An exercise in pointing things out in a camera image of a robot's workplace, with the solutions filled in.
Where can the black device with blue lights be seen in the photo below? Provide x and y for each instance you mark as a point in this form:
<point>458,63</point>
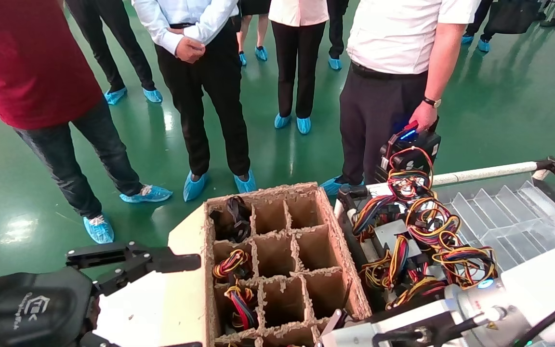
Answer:
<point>419,147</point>

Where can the bare forearm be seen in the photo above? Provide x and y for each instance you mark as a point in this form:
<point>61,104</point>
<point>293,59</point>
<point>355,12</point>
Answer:
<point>446,58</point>

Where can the hand with wristwatch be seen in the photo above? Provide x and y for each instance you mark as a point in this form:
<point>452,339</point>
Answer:
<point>425,117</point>

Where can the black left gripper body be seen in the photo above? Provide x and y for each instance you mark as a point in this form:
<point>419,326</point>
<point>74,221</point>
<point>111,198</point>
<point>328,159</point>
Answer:
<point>27,308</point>

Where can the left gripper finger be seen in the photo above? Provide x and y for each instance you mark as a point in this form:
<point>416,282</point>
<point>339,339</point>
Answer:
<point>104,254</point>
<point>99,341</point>

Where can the bare-legged person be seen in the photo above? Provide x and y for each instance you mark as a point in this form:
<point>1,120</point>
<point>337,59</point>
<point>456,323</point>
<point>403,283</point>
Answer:
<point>260,29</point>

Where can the person in black clothing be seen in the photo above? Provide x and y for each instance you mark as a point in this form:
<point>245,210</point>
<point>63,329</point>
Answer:
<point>513,14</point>

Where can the man in light blue shirt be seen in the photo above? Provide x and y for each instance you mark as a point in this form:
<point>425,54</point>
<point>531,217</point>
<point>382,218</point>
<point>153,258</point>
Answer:
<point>210,96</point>

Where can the black pipe corner joint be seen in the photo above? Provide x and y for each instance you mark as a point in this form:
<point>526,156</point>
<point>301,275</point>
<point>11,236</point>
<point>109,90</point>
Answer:
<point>352,193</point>
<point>552,166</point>

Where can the woman in white top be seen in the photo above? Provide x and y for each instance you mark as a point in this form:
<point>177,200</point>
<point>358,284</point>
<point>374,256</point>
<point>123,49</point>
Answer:
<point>297,58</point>

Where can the silver power supply unit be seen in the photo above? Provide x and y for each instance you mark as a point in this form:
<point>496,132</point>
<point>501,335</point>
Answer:
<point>393,233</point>

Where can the man in white shirt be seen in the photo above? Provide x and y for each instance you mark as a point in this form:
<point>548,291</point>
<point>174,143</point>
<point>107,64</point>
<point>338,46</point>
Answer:
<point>393,33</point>

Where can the brown cardboard divider box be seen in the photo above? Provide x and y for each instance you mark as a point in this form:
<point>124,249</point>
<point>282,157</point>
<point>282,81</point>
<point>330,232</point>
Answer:
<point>282,299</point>

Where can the blue shoe cover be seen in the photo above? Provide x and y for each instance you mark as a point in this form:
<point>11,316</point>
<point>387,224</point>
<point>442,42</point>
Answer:
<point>153,95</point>
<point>282,120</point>
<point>243,59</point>
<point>98,229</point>
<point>335,63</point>
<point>115,95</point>
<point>261,53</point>
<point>333,187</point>
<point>147,193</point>
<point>304,125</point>
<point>468,39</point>
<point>194,185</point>
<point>483,46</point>
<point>245,183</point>

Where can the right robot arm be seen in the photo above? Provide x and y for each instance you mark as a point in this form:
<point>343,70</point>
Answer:
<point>537,279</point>

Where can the person in dark trousers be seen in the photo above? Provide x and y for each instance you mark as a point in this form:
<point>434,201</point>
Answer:
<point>337,29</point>
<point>111,38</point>

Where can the man in red shirt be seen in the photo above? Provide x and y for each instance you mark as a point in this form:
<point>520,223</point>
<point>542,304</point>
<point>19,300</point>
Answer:
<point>27,58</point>

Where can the gold wristwatch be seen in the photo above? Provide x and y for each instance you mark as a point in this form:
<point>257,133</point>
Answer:
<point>432,102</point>

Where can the clear acrylic divider tray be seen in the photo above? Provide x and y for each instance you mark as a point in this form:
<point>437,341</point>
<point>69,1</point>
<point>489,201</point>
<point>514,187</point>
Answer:
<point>508,217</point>

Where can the clasped hand of bystander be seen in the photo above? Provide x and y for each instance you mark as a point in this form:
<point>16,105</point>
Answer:
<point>190,50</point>

